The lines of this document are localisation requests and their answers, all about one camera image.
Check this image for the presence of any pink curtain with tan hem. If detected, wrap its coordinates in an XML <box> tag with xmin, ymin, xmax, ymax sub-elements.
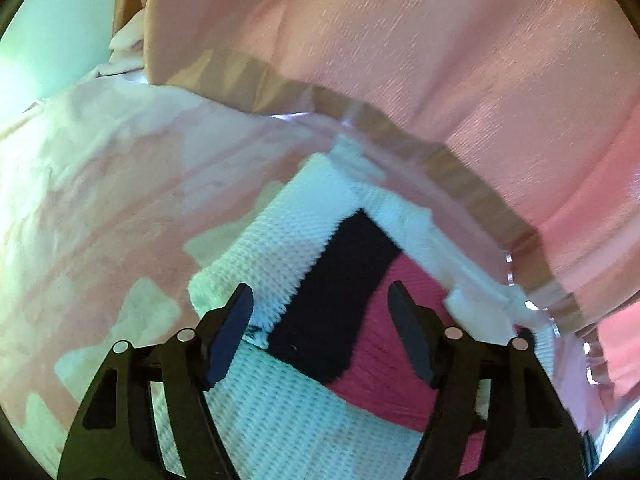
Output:
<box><xmin>115</xmin><ymin>0</ymin><xmax>639</xmax><ymax>330</ymax></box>

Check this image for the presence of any pink patterned bed sheet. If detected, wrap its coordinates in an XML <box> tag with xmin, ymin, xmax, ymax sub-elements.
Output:
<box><xmin>0</xmin><ymin>71</ymin><xmax>640</xmax><ymax>480</ymax></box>

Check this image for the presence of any white red black knit sweater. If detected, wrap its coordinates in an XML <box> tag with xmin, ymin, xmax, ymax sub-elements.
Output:
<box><xmin>150</xmin><ymin>134</ymin><xmax>559</xmax><ymax>480</ymax></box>

